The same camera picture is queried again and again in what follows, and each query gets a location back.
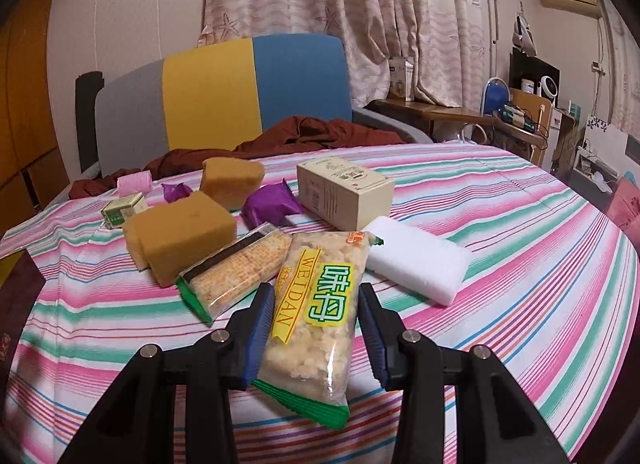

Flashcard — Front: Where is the wooden desk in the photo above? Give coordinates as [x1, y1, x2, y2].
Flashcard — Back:
[367, 98, 501, 140]

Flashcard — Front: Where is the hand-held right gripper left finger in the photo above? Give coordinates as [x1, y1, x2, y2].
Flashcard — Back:
[60, 283, 277, 464]

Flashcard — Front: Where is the large purple snack packet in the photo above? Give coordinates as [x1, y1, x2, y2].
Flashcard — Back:
[241, 179, 304, 230]

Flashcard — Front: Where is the grey yellow blue panel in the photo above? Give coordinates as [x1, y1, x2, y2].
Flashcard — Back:
[95, 34, 433, 180]

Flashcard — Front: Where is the metal pole stand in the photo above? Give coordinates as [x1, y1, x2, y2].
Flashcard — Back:
[487, 0, 516, 82]

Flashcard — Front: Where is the black monitor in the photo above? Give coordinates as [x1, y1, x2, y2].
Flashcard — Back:
[509, 48, 562, 105]

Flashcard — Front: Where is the wooden wardrobe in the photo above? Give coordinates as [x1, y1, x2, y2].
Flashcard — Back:
[0, 0, 76, 235]

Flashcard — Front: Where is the striped tablecloth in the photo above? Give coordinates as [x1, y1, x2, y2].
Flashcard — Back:
[0, 143, 640, 464]

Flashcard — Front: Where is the reddish brown cloth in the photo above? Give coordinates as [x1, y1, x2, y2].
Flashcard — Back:
[68, 115, 408, 200]

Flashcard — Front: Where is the pink cushion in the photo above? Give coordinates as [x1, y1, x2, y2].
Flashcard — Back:
[606, 177, 640, 232]

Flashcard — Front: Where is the white sponge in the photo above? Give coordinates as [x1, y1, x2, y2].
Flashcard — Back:
[360, 217, 473, 306]

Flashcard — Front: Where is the pink roll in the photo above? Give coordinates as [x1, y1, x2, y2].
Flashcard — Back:
[116, 169, 153, 195]

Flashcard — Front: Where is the white round fan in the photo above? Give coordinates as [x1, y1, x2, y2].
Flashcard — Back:
[536, 74, 560, 104]

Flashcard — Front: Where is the yellow sponge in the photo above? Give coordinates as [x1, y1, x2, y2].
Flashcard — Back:
[144, 191, 238, 288]
[122, 214, 152, 271]
[199, 157, 266, 211]

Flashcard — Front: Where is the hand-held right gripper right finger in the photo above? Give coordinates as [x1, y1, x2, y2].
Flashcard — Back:
[356, 283, 571, 464]

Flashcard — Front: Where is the small green box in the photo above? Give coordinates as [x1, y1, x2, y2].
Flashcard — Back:
[101, 193, 150, 230]

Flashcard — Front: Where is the beige carton box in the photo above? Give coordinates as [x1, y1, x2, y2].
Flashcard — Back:
[296, 157, 396, 232]

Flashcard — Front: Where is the white carton on desk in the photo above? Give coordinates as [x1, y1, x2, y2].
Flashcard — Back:
[389, 57, 416, 101]

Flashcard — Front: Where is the small purple snack packet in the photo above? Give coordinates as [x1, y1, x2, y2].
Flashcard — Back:
[161, 182, 193, 204]

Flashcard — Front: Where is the yellow label rice cracker packet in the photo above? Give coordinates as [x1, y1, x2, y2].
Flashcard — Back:
[250, 230, 385, 431]

